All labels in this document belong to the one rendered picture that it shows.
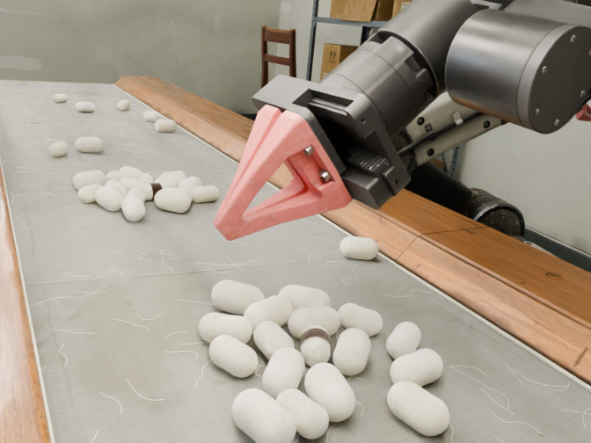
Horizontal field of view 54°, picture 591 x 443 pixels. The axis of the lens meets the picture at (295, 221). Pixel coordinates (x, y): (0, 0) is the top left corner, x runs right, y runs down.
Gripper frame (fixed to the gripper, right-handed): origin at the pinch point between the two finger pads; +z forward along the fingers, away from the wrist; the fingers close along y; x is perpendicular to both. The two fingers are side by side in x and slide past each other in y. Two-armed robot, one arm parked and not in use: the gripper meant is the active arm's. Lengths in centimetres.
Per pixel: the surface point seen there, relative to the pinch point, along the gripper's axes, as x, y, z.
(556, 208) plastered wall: 183, -126, -132
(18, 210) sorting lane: 0.0, -28.7, 12.0
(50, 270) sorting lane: 0.6, -13.8, 11.4
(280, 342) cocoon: 5.9, 4.0, 2.6
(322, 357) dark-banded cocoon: 7.6, 5.5, 1.4
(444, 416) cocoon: 8.9, 13.0, -0.8
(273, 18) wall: 141, -459, -196
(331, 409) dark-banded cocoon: 6.0, 10.0, 3.1
